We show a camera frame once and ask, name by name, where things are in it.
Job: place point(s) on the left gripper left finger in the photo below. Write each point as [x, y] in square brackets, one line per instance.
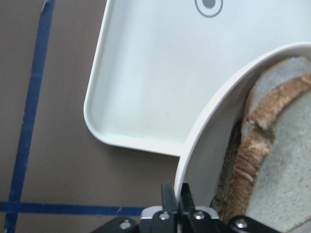
[161, 219]

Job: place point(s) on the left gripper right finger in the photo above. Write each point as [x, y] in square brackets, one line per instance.
[197, 219]

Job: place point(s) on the cream round plate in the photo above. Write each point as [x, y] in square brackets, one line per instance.
[201, 161]

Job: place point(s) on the bread slice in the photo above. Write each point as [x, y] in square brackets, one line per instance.
[271, 179]
[230, 165]

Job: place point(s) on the bread slice on plate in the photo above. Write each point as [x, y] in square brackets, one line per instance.
[230, 165]

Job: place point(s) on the white bear tray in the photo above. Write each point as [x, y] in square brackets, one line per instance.
[159, 62]

